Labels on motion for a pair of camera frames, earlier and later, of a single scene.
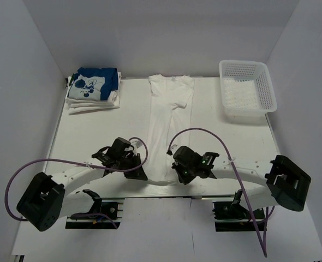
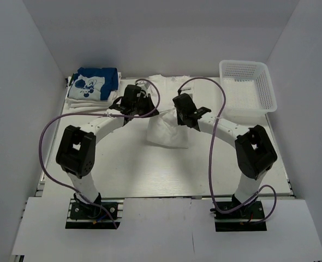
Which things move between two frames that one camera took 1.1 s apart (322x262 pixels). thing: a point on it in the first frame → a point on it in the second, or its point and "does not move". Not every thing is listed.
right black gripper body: x=186 y=174 → x=180 y=118
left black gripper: x=138 y=174 → x=150 y=103
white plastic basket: x=246 y=88 does not move
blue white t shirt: x=93 y=83 does not move
